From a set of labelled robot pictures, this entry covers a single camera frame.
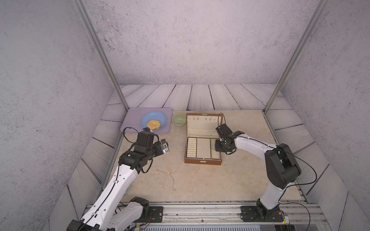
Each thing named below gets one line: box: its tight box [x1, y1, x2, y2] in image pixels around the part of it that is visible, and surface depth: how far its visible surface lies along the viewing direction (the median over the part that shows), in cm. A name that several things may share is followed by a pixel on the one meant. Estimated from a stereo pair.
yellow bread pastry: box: [146, 119, 161, 130], surface depth 110 cm
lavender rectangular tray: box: [119, 107, 173, 134], surface depth 121 cm
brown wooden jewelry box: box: [184, 112, 224, 166], surface depth 95 cm
